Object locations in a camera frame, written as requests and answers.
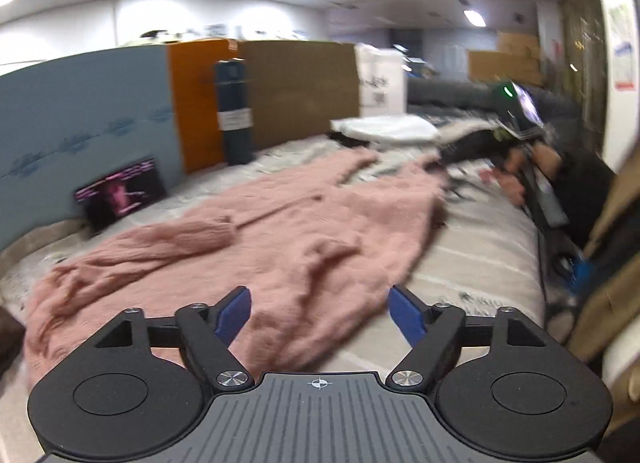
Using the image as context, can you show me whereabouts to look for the blue-grey Cabau cardboard box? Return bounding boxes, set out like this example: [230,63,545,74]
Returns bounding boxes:
[1,46,183,246]

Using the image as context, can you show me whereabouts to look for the patterned bed sheet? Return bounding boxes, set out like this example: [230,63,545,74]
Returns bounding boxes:
[0,110,549,463]

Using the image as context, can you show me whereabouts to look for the orange cardboard box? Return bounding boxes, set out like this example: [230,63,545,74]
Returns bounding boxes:
[166,39,239,174]

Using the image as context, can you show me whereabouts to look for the dark blue vacuum bottle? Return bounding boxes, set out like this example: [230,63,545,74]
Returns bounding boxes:
[214,59,254,166]

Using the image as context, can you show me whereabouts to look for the smartphone with lit screen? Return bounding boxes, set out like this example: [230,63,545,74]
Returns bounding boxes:
[74,158,167,235]

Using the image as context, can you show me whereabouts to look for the black leather sofa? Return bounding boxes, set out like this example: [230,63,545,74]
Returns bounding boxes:
[406,77,582,122]

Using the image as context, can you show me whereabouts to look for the white tote bag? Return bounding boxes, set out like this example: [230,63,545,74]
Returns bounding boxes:
[355,44,407,117]

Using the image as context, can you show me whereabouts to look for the stacked cardboard boxes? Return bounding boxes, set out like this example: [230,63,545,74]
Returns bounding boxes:
[468,32,544,86]

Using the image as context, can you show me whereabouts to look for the folded white garment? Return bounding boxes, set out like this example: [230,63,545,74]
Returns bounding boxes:
[330,115,440,145]

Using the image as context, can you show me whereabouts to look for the pink knitted cardigan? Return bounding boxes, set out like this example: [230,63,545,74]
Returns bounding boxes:
[24,148,444,382]

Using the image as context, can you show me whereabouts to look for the brown cardboard box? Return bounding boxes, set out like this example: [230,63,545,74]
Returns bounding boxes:
[240,40,360,150]

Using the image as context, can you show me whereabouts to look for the operator right hand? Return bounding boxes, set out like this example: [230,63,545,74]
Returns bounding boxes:
[492,142,562,207]

